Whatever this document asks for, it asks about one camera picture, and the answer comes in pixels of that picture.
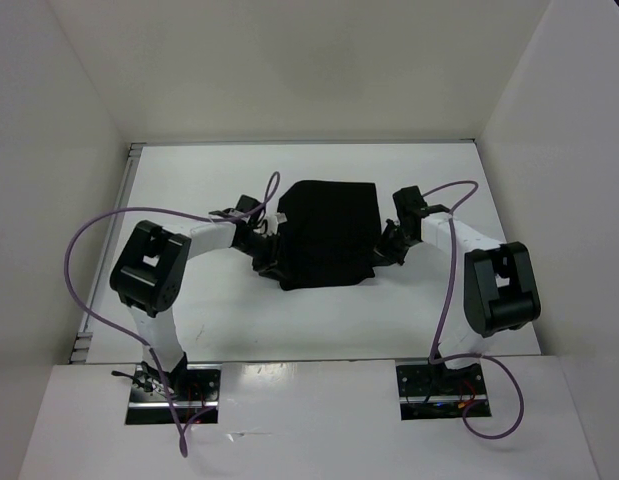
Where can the black skirt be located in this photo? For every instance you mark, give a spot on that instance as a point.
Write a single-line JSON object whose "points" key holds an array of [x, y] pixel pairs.
{"points": [[329, 235]]}

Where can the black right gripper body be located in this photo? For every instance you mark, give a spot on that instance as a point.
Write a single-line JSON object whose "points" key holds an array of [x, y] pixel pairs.
{"points": [[411, 238]]}

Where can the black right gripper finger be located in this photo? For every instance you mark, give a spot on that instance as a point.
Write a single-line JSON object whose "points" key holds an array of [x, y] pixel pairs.
{"points": [[396, 252], [383, 251]]}

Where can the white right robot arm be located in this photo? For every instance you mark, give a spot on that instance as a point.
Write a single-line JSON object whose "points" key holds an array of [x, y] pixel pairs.
{"points": [[491, 286]]}

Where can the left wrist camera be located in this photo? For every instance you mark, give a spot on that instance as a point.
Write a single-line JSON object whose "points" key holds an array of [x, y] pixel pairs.
{"points": [[276, 219]]}

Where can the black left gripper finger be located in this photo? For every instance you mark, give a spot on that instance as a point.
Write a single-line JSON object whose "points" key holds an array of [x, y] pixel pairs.
{"points": [[261, 265], [277, 267]]}

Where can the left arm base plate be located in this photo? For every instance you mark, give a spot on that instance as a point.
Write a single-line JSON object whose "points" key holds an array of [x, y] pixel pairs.
{"points": [[197, 402]]}

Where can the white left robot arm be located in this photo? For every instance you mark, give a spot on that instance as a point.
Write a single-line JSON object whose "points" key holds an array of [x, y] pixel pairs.
{"points": [[149, 273]]}

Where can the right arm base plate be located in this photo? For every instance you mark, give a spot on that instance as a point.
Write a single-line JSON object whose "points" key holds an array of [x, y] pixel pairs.
{"points": [[434, 392]]}

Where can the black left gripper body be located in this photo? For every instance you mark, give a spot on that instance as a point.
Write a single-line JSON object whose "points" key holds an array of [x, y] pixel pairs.
{"points": [[257, 245]]}

